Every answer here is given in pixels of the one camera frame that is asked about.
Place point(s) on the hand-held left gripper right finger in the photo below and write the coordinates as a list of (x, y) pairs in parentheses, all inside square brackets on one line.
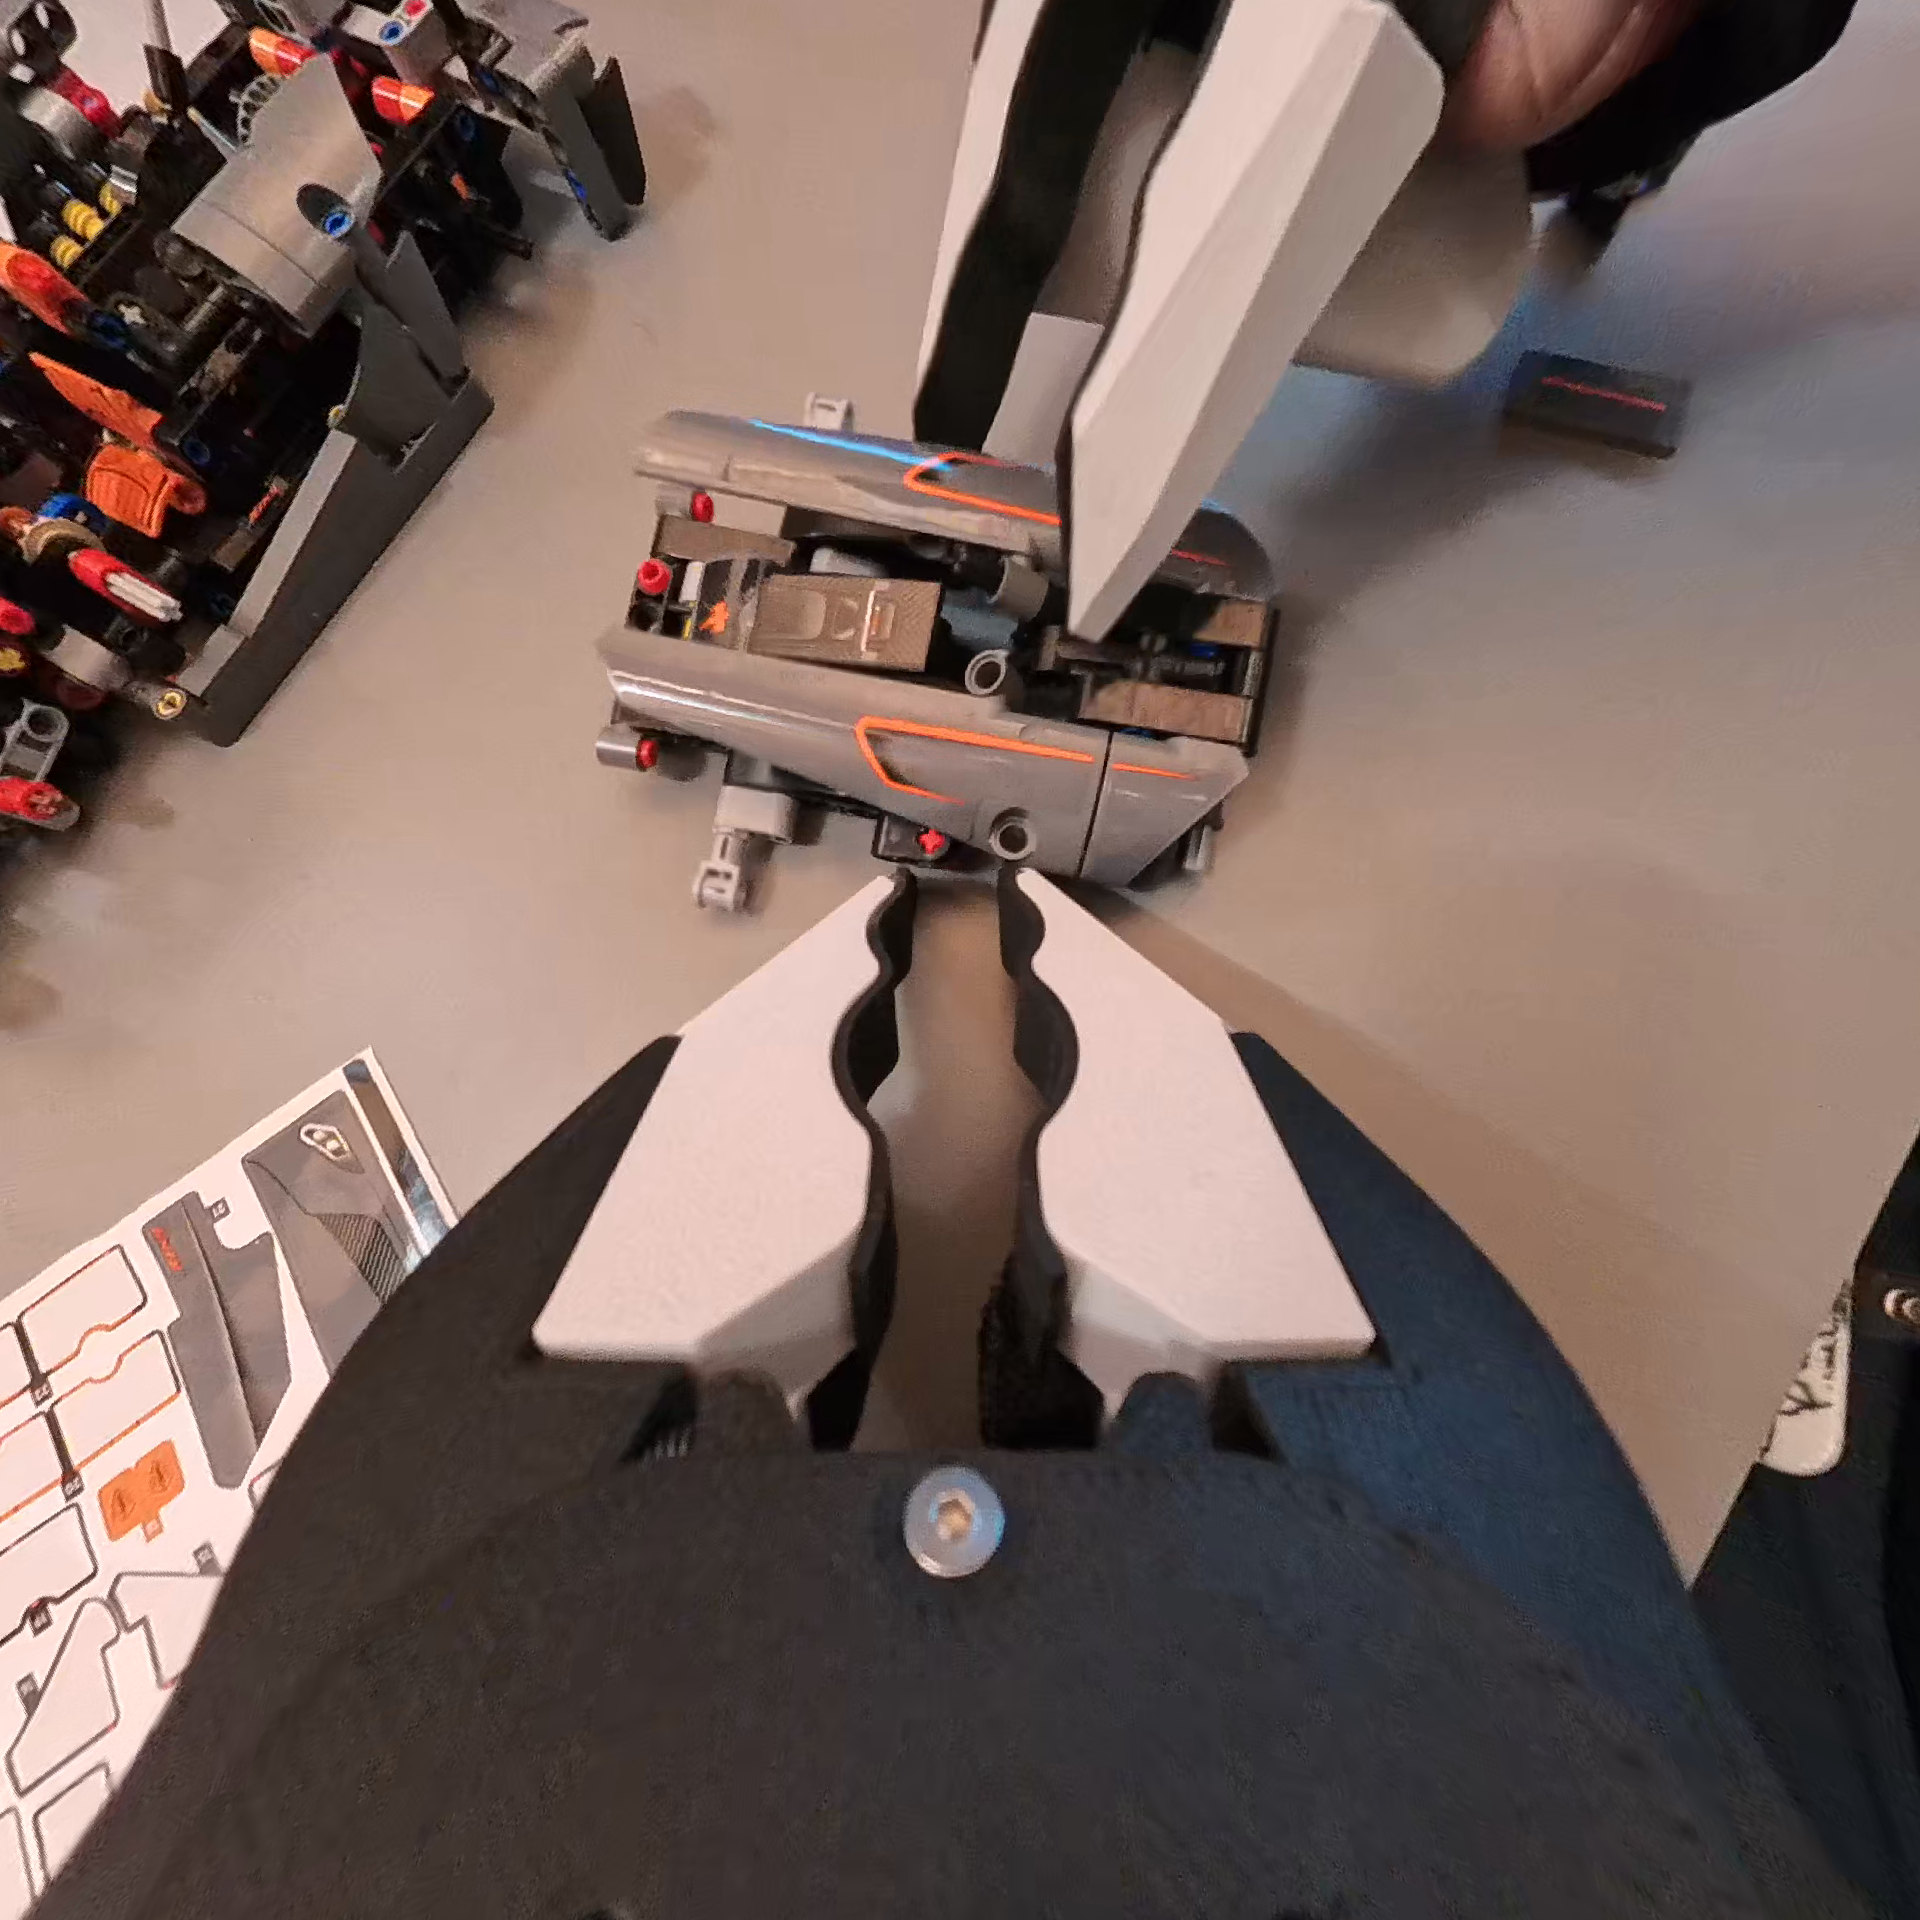
[(1201, 1200)]

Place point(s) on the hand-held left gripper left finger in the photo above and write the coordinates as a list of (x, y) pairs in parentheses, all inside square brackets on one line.
[(704, 1200)]

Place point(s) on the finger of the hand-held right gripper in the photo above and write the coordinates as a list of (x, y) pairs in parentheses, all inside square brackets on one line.
[(948, 271), (1260, 224)]

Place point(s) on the small lego car subassembly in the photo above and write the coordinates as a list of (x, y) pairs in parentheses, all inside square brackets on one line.
[(841, 644)]

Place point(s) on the dark grey red-striped lego tile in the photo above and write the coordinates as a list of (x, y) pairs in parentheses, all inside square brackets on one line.
[(1598, 405)]

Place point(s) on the lego sticker sheet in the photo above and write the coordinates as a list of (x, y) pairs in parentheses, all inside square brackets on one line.
[(120, 1425)]

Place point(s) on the large lego car chassis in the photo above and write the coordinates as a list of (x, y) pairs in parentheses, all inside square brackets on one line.
[(224, 374)]

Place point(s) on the person's right hand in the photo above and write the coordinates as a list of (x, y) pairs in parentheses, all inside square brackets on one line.
[(1575, 60)]

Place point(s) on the person's dark green shirt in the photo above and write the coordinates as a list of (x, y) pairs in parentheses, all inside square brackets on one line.
[(1831, 1651)]

